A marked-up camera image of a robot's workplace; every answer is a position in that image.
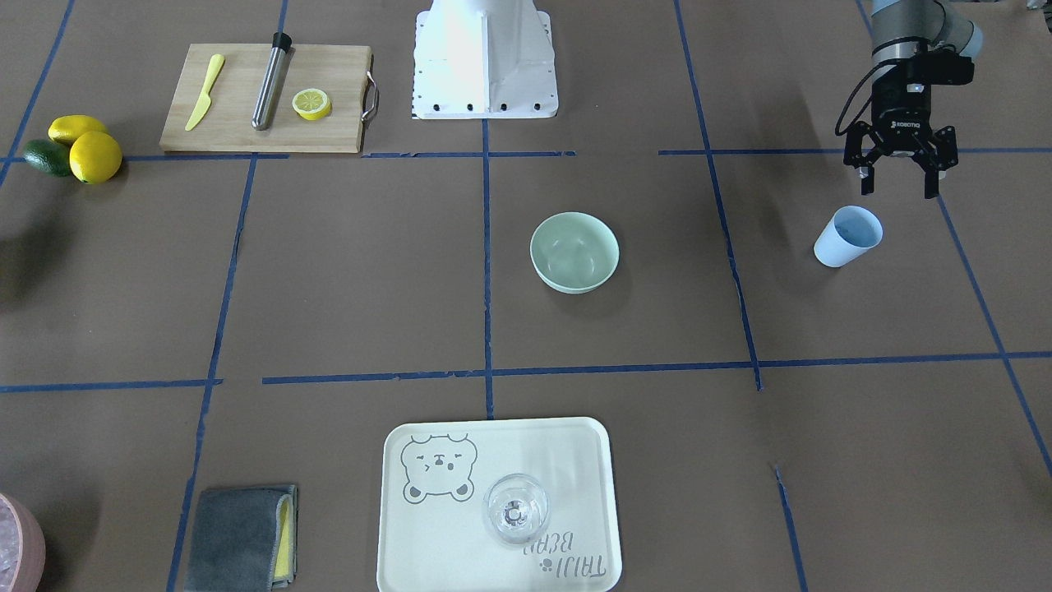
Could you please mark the pink bowl with ice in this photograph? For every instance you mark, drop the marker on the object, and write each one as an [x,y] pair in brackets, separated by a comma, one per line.
[23,547]

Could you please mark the clear wine glass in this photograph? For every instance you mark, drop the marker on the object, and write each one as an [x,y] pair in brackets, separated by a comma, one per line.
[517,509]

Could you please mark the grey folded cloth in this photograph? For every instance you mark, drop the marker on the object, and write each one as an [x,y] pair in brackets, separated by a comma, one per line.
[244,539]

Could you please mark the light blue cup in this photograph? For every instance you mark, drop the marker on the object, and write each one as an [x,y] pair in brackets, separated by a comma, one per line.
[851,231]

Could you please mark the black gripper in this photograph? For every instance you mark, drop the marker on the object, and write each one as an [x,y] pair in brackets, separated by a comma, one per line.
[901,113]

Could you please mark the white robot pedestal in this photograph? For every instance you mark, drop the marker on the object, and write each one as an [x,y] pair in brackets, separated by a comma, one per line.
[484,60]

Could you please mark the yellow lemon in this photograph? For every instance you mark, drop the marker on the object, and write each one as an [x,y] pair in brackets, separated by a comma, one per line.
[95,157]
[67,129]

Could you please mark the green lime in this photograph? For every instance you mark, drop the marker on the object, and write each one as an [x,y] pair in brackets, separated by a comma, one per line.
[48,156]

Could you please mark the half lemon slice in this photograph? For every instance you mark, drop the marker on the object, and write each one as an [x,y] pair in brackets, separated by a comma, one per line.
[312,104]

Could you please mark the light green bowl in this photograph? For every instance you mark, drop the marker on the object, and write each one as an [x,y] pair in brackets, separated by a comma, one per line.
[574,252]

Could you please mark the yellow plastic knife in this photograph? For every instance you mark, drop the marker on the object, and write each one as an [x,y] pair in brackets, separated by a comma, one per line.
[204,100]

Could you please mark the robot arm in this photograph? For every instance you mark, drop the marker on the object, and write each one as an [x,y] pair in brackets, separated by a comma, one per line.
[916,46]

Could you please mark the cream bear tray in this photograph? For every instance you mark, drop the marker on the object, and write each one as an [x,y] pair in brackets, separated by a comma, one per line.
[432,531]

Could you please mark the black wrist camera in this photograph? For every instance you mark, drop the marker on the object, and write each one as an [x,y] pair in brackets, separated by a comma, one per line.
[941,67]

